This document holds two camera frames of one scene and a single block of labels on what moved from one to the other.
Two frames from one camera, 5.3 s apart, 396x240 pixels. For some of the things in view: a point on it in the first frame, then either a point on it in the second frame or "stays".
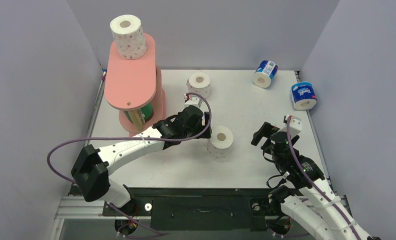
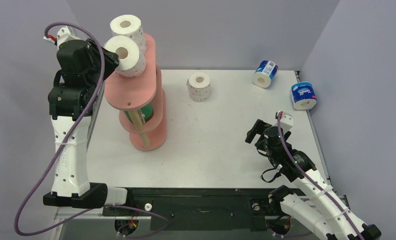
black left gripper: x=201 y=128 → x=111 y=61
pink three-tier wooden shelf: x=132 y=82 stays
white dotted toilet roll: x=198 y=82 stays
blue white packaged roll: x=264 y=73 stays
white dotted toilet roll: x=219 y=145 → x=132 y=61
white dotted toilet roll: x=128 y=34 stays
